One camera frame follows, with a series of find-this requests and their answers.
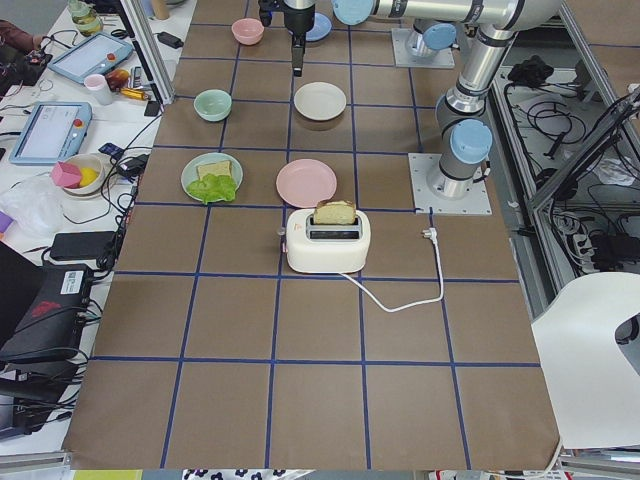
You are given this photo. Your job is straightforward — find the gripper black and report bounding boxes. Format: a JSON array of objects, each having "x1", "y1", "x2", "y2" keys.
[{"x1": 283, "y1": 0, "x2": 315, "y2": 77}]

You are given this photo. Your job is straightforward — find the blue plate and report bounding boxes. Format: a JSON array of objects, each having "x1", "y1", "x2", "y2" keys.
[{"x1": 306, "y1": 13, "x2": 332, "y2": 42}]

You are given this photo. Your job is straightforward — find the pink plate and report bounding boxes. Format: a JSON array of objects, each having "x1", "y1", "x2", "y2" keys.
[{"x1": 276, "y1": 159, "x2": 337, "y2": 208}]

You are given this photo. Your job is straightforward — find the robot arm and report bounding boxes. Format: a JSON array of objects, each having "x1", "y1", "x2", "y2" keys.
[
  {"x1": 406, "y1": 18, "x2": 457, "y2": 57},
  {"x1": 291, "y1": 1, "x2": 560, "y2": 210}
]

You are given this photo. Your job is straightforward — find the pink bowl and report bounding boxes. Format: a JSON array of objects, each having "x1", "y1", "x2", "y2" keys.
[{"x1": 231, "y1": 18, "x2": 265, "y2": 46}]

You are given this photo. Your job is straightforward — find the cream white plate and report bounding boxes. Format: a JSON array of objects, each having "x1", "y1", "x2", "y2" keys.
[{"x1": 294, "y1": 82, "x2": 346, "y2": 121}]

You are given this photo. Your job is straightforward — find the mint green bowl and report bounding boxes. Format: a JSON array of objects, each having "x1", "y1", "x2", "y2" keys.
[{"x1": 193, "y1": 89, "x2": 232, "y2": 122}]

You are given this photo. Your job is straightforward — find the black power adapter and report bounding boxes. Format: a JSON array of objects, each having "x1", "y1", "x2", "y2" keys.
[{"x1": 156, "y1": 31, "x2": 184, "y2": 49}]

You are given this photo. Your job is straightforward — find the bread slice on plate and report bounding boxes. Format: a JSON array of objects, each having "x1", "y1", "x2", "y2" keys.
[{"x1": 196, "y1": 160, "x2": 232, "y2": 180}]

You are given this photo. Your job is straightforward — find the green lettuce leaf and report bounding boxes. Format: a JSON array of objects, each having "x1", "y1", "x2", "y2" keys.
[{"x1": 186, "y1": 174, "x2": 237, "y2": 204}]

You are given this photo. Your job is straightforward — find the mint green plate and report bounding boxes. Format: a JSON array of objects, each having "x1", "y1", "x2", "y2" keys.
[{"x1": 181, "y1": 153, "x2": 243, "y2": 203}]

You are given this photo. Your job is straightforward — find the toast slice in toaster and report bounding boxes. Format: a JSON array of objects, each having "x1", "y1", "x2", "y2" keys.
[{"x1": 313, "y1": 200, "x2": 356, "y2": 225}]

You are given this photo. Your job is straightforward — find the red yellow mango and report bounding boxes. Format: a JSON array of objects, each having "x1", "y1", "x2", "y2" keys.
[{"x1": 105, "y1": 69, "x2": 130, "y2": 92}]

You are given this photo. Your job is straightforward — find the blue teach pendant far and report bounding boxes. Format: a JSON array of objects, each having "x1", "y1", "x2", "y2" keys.
[{"x1": 48, "y1": 32, "x2": 133, "y2": 84}]

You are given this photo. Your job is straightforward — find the blue teach pendant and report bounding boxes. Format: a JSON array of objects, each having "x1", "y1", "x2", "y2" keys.
[
  {"x1": 9, "y1": 102, "x2": 92, "y2": 166},
  {"x1": 48, "y1": 32, "x2": 133, "y2": 84}
]

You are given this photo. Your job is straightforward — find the white toaster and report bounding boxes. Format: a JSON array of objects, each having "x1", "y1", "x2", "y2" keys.
[{"x1": 283, "y1": 209, "x2": 371, "y2": 274}]

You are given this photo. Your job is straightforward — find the pink cup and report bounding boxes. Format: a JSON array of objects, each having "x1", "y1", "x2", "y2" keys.
[{"x1": 83, "y1": 74, "x2": 113, "y2": 105}]

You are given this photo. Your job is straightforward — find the green drink bottle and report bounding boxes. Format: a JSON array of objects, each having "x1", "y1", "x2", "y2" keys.
[{"x1": 67, "y1": 0, "x2": 103, "y2": 37}]

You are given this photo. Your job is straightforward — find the beige bowl with toys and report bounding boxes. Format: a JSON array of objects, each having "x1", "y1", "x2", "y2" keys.
[{"x1": 50, "y1": 153, "x2": 108, "y2": 198}]

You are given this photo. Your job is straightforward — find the blue teach pendant near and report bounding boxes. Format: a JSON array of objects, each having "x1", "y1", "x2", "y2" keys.
[{"x1": 9, "y1": 102, "x2": 92, "y2": 166}]

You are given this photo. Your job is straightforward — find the clear plastic bag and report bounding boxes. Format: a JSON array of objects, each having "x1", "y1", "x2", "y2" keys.
[{"x1": 1, "y1": 176, "x2": 64, "y2": 237}]

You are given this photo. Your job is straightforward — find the white paper sheet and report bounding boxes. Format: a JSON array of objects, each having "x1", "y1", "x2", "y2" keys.
[{"x1": 532, "y1": 272, "x2": 639, "y2": 449}]

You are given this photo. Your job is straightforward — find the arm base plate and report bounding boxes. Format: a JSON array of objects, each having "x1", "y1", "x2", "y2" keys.
[
  {"x1": 408, "y1": 153, "x2": 492, "y2": 216},
  {"x1": 391, "y1": 28, "x2": 455, "y2": 69}
]

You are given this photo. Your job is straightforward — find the white toaster power cable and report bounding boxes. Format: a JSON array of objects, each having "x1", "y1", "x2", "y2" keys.
[{"x1": 337, "y1": 227, "x2": 446, "y2": 314}]

